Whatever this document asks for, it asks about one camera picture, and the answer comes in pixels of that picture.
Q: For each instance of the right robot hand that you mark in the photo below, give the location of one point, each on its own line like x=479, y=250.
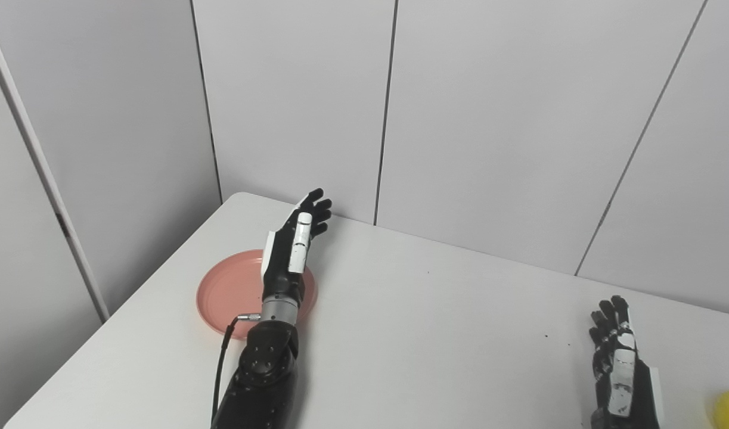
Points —
x=623, y=375

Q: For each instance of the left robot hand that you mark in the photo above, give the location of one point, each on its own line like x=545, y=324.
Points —
x=287, y=262

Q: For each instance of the pink round plate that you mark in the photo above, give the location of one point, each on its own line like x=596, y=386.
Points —
x=233, y=292

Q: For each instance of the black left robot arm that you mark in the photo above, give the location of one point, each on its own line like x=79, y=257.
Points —
x=263, y=369

